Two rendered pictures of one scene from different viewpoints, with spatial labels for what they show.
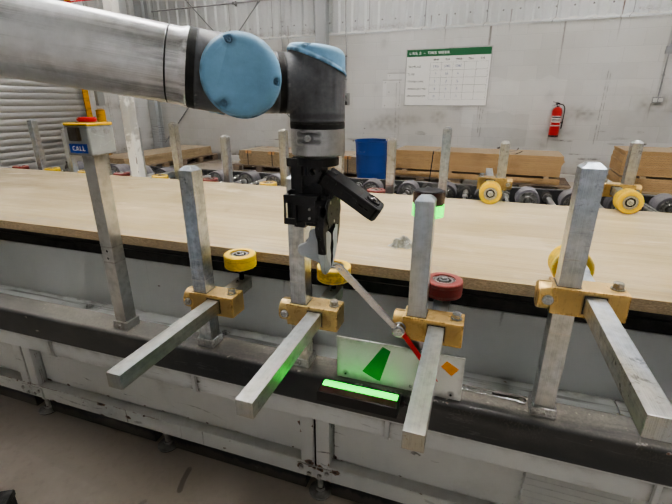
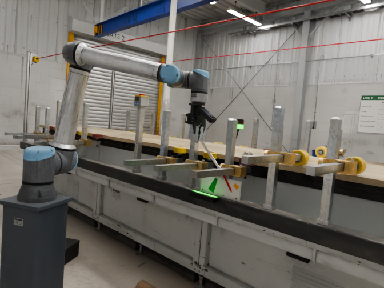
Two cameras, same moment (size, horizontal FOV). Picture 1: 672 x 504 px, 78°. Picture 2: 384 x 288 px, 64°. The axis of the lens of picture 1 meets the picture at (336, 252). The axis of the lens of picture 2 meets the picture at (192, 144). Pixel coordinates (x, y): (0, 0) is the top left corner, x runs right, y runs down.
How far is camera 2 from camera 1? 1.03 m
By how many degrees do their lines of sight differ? 28
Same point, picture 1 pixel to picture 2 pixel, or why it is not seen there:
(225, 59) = (165, 69)
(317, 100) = (196, 84)
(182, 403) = (150, 228)
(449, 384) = (236, 194)
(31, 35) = (130, 64)
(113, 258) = (138, 143)
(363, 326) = not seen: hidden behind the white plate
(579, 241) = (275, 133)
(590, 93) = not seen: outside the picture
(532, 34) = not seen: outside the picture
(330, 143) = (199, 97)
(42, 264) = (115, 156)
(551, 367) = (269, 186)
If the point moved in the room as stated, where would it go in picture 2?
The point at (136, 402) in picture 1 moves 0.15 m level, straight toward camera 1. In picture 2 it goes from (132, 227) to (131, 234)
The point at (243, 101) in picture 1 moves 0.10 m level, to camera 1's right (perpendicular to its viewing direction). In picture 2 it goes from (168, 79) to (187, 79)
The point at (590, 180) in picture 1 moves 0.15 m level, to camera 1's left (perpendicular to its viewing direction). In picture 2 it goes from (276, 111) to (244, 109)
